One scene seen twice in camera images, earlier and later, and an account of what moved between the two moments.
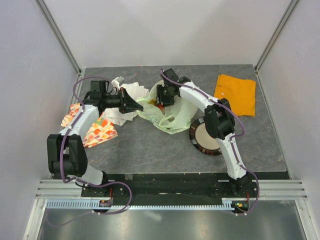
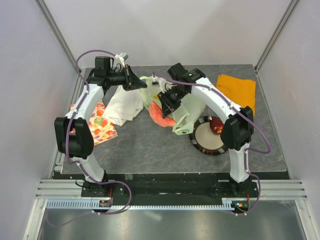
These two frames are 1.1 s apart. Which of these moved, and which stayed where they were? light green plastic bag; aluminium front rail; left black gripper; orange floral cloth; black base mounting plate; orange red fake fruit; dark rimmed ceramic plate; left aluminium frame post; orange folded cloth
Moved: left black gripper; light green plastic bag; orange red fake fruit
Stayed: black base mounting plate; dark rimmed ceramic plate; left aluminium frame post; aluminium front rail; orange floral cloth; orange folded cloth
